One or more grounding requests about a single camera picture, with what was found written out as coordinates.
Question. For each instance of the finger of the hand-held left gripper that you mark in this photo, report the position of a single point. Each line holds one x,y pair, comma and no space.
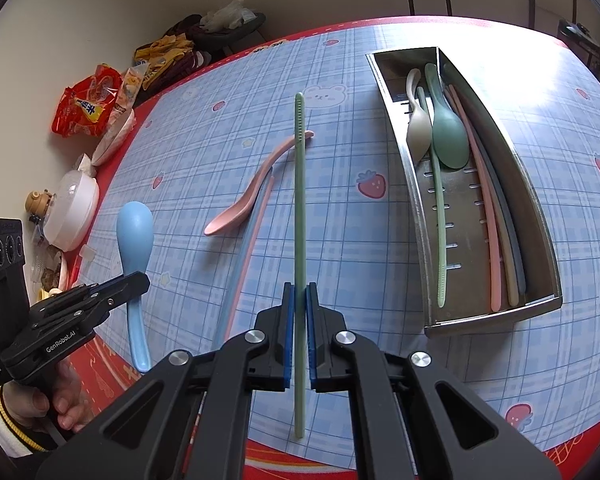
125,287

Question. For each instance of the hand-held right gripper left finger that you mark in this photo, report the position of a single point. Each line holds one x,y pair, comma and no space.
288,345

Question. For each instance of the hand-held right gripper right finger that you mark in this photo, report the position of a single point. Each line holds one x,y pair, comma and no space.
312,350

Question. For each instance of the blue spoon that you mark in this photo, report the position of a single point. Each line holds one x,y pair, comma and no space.
135,230

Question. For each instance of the pink spoon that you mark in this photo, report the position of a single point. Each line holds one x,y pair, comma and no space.
230,220

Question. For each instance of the stainless steel utensil tray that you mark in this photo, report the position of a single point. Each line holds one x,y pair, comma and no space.
460,220

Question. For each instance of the beige spoon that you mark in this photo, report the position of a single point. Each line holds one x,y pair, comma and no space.
419,135

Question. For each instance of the green spoon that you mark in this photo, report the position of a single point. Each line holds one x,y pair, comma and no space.
450,135

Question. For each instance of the person's left hand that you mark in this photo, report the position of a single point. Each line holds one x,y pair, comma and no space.
67,400

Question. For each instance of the clear plastic wrapper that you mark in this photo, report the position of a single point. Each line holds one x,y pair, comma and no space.
50,270

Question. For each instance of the brown bear figure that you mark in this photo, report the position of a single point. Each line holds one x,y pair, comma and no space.
39,202

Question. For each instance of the crumpled white tissue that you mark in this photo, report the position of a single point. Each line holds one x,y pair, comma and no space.
84,165

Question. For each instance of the red snack bag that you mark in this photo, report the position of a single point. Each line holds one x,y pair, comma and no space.
70,115

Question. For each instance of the yellow snack bag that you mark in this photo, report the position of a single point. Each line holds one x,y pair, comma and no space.
127,85

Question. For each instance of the dark red clothing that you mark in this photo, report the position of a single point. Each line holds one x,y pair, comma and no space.
185,62

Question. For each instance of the black stool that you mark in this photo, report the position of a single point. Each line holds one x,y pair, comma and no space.
250,25

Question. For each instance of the white plastic bag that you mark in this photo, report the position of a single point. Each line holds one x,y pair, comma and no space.
227,15

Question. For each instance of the dark metal rack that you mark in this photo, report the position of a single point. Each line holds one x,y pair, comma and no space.
531,0

